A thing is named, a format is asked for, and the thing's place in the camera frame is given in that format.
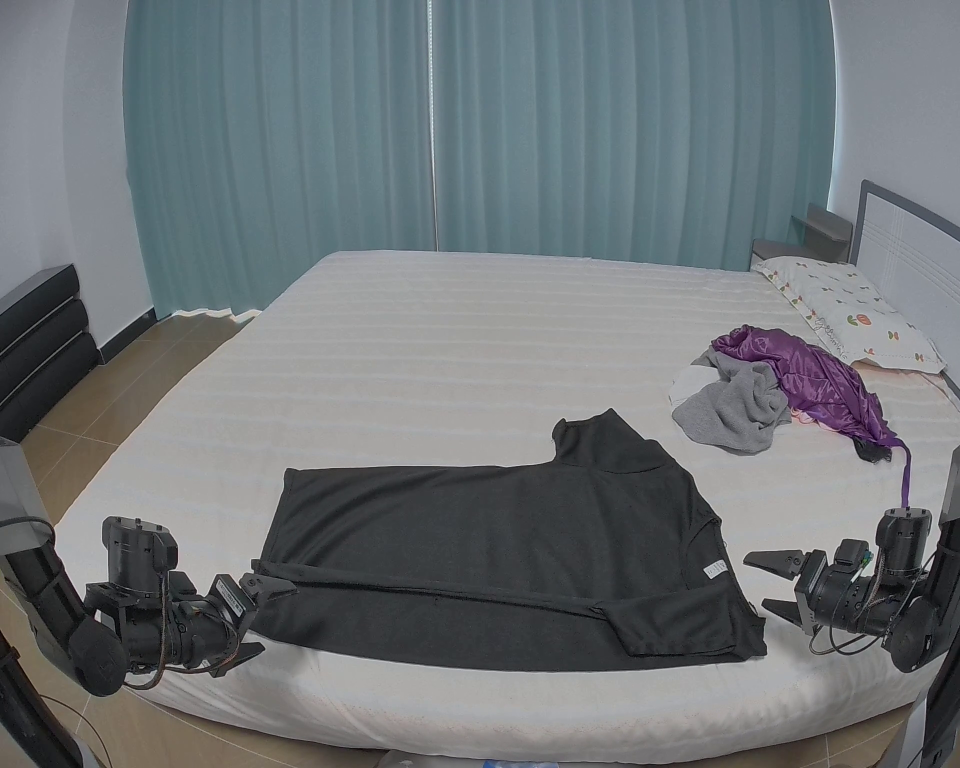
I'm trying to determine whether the black T-shirt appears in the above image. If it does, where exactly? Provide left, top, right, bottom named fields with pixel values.
left=251, top=408, right=770, bottom=672

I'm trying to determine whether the bed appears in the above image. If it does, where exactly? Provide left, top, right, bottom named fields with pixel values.
left=52, top=178, right=960, bottom=755

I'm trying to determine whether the grey garment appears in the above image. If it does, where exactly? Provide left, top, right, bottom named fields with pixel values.
left=672, top=352, right=791, bottom=457

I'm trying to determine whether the purple garment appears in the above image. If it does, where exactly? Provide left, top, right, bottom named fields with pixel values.
left=711, top=324, right=913, bottom=513

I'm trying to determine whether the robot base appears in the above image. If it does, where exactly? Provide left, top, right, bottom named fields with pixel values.
left=386, top=747, right=562, bottom=768

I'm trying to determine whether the blue-green curtain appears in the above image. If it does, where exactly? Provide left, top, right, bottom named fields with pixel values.
left=122, top=0, right=437, bottom=319
left=429, top=0, right=840, bottom=265

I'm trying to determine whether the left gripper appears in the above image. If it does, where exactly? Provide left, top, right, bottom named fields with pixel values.
left=168, top=573, right=302, bottom=679

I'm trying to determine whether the black chest of drawers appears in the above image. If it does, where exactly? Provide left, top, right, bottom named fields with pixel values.
left=0, top=264, right=101, bottom=445

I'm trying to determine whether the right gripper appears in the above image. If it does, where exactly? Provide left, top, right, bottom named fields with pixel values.
left=743, top=549, right=883, bottom=639

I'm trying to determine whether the white printed pillow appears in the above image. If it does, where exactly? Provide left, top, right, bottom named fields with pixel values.
left=753, top=255, right=948, bottom=374

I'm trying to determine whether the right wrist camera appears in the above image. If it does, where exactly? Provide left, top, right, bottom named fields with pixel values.
left=834, top=538, right=873, bottom=582

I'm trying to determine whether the grey bedside table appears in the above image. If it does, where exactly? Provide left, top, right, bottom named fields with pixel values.
left=751, top=201, right=856, bottom=267

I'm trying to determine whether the white garment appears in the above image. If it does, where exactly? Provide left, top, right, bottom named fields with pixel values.
left=667, top=365, right=723, bottom=411

